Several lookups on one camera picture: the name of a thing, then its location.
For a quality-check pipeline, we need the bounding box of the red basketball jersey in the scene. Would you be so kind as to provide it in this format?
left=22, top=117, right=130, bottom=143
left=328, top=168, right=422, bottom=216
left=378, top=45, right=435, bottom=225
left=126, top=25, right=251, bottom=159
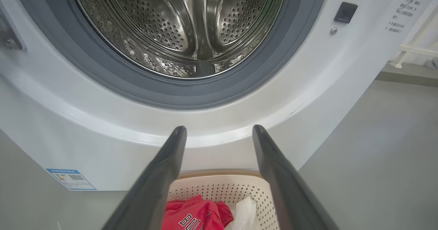
left=161, top=195, right=234, bottom=230

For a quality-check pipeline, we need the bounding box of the blue white energy label sticker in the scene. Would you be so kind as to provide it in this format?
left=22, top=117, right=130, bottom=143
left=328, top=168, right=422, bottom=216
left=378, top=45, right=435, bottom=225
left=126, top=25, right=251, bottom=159
left=46, top=168, right=97, bottom=191

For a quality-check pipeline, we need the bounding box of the white metal rack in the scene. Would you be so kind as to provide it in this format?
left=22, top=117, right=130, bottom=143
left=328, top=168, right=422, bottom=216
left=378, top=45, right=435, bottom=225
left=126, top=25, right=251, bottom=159
left=390, top=6, right=438, bottom=69

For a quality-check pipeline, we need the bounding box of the cream perforated laundry basket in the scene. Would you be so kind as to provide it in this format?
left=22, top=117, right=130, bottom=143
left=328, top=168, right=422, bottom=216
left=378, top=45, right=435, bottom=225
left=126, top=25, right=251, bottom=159
left=167, top=170, right=281, bottom=230

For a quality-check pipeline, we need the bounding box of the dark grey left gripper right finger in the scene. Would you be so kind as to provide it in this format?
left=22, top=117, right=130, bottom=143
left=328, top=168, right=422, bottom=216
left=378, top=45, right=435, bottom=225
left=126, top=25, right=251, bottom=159
left=252, top=124, right=340, bottom=230

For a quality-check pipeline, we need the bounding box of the white front-load washing machine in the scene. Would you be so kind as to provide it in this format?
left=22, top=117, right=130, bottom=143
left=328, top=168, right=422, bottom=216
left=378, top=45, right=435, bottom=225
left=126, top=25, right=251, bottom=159
left=0, top=0, right=435, bottom=191

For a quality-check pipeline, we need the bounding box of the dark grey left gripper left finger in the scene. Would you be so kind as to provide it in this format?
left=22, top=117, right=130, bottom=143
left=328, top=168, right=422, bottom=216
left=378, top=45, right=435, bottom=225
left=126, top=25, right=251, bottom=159
left=102, top=126, right=188, bottom=230

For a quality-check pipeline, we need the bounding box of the white cloth piece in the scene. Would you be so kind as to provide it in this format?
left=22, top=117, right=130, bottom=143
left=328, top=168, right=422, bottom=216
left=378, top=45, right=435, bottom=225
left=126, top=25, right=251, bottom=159
left=224, top=196, right=262, bottom=230

